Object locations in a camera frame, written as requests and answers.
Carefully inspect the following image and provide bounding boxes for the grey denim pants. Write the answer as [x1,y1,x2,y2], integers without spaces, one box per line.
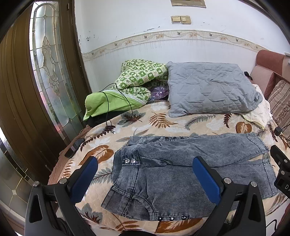
[101,133,278,221]

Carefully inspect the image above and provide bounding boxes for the black charger adapter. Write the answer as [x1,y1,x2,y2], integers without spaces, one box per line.
[274,126,282,136]

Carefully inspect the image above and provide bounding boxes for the black phone on bed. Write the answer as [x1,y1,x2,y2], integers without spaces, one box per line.
[64,138,84,158]

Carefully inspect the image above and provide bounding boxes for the white cream pillow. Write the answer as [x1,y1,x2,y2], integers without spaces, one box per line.
[241,84,273,130]

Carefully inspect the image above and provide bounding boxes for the striped beige cushion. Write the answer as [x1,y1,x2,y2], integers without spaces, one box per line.
[268,80,290,139]

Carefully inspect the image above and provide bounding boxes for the leaf print bed blanket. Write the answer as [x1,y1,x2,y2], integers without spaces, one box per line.
[48,100,290,234]

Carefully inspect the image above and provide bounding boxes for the pink red headboard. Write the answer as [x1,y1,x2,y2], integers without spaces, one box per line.
[250,50,289,100]

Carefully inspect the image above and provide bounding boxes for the grey quilted pillow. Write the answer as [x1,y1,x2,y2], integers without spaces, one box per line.
[167,62,262,117]

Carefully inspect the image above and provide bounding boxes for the brown wooden glass door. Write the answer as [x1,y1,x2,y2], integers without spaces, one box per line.
[1,1,91,183]

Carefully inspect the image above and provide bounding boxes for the purple plastic bag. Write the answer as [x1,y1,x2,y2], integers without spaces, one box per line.
[151,86,169,100]

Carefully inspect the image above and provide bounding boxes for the green patterned quilt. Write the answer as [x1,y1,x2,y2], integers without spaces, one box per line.
[83,59,168,121]

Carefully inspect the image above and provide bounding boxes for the black cable on quilt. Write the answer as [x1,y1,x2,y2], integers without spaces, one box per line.
[99,83,135,134]

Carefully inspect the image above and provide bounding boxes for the beige wall switch plate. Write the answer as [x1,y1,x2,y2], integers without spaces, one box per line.
[171,16,191,25]

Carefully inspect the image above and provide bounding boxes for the framed wall picture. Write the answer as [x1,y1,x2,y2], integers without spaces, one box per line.
[171,0,206,8]

